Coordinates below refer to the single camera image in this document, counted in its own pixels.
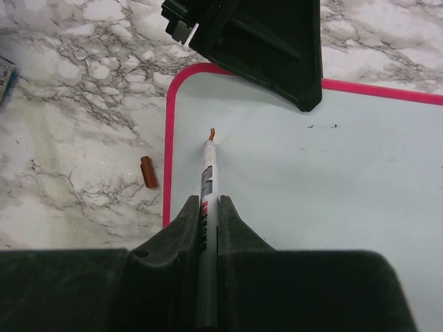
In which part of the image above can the red marker cap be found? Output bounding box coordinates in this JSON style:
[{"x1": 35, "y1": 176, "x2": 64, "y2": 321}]
[{"x1": 141, "y1": 156, "x2": 159, "y2": 189}]

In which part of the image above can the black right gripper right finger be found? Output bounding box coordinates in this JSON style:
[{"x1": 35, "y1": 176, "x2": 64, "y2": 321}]
[{"x1": 218, "y1": 196, "x2": 417, "y2": 331}]

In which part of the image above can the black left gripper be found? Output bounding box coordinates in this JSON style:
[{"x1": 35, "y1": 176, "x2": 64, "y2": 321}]
[{"x1": 161, "y1": 0, "x2": 323, "y2": 112}]

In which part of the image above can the pink framed whiteboard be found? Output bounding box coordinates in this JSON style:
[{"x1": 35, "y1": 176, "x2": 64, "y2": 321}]
[{"x1": 163, "y1": 64, "x2": 442, "y2": 331}]

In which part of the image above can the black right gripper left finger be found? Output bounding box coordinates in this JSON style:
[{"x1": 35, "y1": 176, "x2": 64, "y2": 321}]
[{"x1": 1, "y1": 196, "x2": 199, "y2": 331}]

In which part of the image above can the black plastic toolbox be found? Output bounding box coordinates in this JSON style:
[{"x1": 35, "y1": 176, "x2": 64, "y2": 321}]
[{"x1": 0, "y1": 56, "x2": 16, "y2": 107}]

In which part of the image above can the white whiteboard marker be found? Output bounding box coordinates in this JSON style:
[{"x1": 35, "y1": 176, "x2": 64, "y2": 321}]
[{"x1": 195, "y1": 129, "x2": 219, "y2": 331}]

